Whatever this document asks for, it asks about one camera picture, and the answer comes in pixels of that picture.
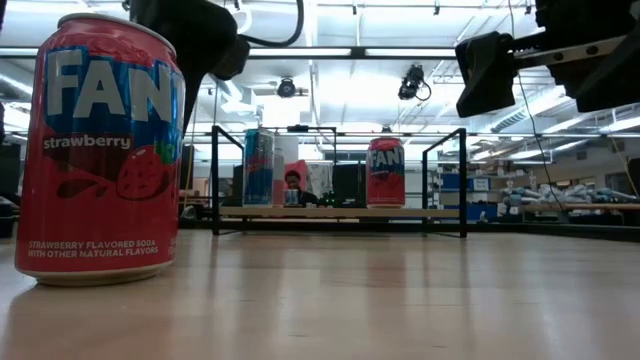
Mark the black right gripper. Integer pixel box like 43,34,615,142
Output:
455,0,640,119

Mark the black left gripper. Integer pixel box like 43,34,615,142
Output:
130,0,238,136

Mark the blue silver Red Bull can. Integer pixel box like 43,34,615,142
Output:
242,127,276,209

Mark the red strawberry Fanta can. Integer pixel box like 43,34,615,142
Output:
13,12,187,287
366,137,407,209

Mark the round black ceiling fixture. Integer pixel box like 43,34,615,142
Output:
276,76,298,99

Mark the white background box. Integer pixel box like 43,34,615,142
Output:
274,135,300,162

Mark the cluttered background workbench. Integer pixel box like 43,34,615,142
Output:
499,182,640,226

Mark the person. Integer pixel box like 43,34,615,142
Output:
283,169,319,207

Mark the pink cloth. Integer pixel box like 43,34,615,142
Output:
284,159,309,191

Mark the shelving with blue bins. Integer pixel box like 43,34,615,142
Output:
433,167,501,224

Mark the white patterned cloth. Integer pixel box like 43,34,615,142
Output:
307,162,334,199

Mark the black overhead rig beam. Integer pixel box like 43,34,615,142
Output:
0,46,457,60

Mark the black background monitor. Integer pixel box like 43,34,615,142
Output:
332,162,367,209

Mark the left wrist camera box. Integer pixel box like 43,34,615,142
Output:
213,33,252,82

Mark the thin black hanging cable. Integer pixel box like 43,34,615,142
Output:
517,74,569,214

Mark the black left camera cable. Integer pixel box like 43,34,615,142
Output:
238,0,306,50

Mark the black ceiling camera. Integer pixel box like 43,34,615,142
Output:
397,63,432,102

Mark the black metal table frame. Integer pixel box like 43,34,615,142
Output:
177,218,640,245

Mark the wooden shelf with black frame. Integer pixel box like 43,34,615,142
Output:
211,124,468,240

